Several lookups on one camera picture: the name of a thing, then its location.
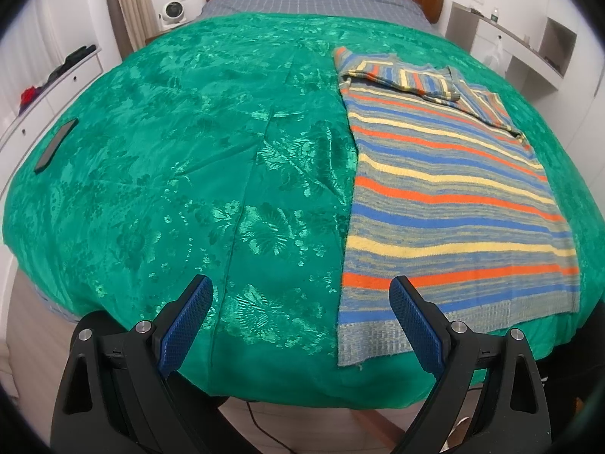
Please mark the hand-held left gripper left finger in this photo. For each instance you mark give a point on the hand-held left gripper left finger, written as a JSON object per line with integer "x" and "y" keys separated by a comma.
{"x": 189, "y": 321}

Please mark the wooden nightstand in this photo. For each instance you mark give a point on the wooden nightstand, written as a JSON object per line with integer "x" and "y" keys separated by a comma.
{"x": 156, "y": 34}

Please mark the striped knit sweater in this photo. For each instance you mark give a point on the striped knit sweater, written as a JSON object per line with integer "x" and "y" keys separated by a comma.
{"x": 449, "y": 208}

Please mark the white round fan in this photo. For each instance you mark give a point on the white round fan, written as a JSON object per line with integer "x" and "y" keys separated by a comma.
{"x": 172, "y": 11}

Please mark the white built-in desk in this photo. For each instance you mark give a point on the white built-in desk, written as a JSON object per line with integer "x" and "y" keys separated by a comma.
{"x": 520, "y": 42}

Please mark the grey checked bed sheet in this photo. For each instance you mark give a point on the grey checked bed sheet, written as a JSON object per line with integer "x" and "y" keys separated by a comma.
{"x": 307, "y": 2}

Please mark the beige curtain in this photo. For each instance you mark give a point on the beige curtain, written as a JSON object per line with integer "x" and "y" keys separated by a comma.
{"x": 134, "y": 0}

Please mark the white drawer cabinet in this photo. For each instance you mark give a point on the white drawer cabinet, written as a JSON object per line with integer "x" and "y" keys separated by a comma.
{"x": 42, "y": 108}

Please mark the red cloth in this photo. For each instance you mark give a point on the red cloth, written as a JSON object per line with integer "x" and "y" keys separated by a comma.
{"x": 29, "y": 95}

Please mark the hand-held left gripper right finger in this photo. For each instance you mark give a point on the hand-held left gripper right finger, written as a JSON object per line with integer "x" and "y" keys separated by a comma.
{"x": 416, "y": 326}

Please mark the green floral bedspread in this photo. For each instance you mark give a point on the green floral bedspread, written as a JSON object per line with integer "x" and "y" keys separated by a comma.
{"x": 189, "y": 175}

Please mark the dark clothes pile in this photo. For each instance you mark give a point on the dark clothes pile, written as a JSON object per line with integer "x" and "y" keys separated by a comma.
{"x": 71, "y": 61}

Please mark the small clear bottle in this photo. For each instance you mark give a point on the small clear bottle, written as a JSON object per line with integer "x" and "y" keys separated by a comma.
{"x": 495, "y": 15}

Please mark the white plastic bag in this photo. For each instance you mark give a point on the white plastic bag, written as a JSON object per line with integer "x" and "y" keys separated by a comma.
{"x": 496, "y": 54}

